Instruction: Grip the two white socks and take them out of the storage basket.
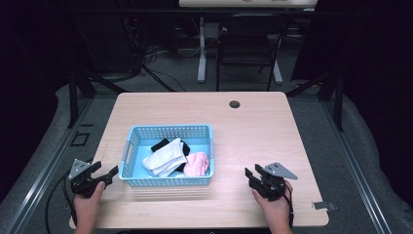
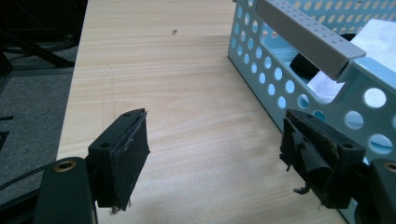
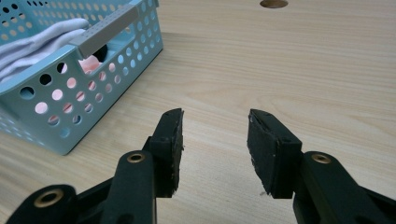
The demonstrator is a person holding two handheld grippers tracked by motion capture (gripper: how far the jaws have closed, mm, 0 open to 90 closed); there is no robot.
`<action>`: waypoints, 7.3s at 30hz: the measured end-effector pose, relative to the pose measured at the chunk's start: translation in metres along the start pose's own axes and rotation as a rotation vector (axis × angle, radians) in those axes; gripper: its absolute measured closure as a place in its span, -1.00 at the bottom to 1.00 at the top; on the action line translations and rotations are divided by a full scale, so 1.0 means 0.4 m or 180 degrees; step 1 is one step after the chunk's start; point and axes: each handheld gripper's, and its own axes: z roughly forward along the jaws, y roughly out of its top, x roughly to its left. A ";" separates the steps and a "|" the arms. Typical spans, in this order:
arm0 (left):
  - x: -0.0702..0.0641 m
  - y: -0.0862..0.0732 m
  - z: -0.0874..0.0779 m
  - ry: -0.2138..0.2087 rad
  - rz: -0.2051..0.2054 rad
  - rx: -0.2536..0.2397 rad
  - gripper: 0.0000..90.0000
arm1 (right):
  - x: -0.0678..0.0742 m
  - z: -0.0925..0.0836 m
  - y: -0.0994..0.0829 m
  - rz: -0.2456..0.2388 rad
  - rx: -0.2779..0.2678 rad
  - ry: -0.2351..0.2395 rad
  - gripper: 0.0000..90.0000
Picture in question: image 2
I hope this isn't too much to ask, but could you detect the white paper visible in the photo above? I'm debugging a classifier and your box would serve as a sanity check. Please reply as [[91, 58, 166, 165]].
[[306, 18, 396, 105]]

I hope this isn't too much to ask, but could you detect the grey basket handle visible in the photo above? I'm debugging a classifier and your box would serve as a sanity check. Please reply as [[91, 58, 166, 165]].
[[255, 0, 368, 81]]

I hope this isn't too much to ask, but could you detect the light blue perforated basket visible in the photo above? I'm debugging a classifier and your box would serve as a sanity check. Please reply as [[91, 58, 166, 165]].
[[227, 0, 396, 224]]

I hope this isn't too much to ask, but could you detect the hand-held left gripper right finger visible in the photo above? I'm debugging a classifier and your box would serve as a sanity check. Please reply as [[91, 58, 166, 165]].
[[278, 108, 367, 210]]

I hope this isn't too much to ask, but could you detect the black metal stand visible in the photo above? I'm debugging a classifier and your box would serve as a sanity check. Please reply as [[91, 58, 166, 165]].
[[0, 0, 89, 78]]

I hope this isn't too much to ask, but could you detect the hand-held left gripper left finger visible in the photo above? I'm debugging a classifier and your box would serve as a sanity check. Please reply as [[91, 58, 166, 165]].
[[88, 107, 151, 213]]

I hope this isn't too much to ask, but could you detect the black cable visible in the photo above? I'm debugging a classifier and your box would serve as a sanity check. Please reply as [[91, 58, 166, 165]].
[[0, 163, 50, 191]]

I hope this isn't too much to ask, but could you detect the black round object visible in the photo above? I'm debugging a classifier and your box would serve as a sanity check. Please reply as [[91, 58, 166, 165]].
[[289, 52, 319, 82]]

